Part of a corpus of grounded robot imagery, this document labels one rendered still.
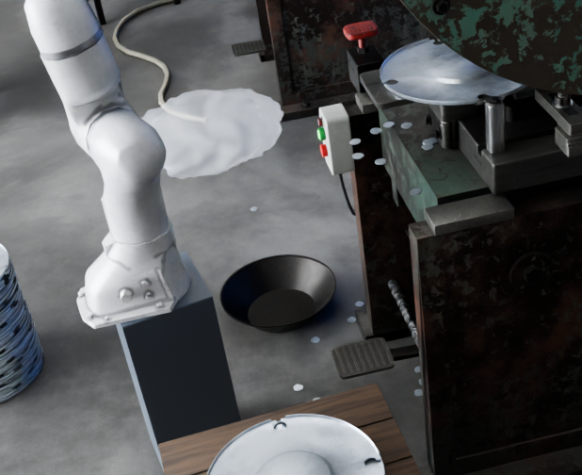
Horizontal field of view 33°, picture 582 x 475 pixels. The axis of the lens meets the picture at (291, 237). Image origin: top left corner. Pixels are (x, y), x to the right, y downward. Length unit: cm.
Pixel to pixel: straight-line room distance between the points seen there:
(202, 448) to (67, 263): 131
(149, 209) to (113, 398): 74
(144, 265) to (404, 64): 61
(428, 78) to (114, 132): 57
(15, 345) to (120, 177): 87
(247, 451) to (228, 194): 151
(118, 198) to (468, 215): 61
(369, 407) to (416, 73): 60
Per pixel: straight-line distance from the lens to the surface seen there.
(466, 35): 127
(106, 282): 185
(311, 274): 258
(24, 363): 250
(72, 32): 162
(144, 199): 176
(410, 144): 187
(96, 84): 166
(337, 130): 204
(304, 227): 284
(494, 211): 166
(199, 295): 188
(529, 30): 130
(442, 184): 174
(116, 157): 166
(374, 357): 211
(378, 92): 177
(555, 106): 174
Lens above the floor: 155
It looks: 34 degrees down
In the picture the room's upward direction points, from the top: 9 degrees counter-clockwise
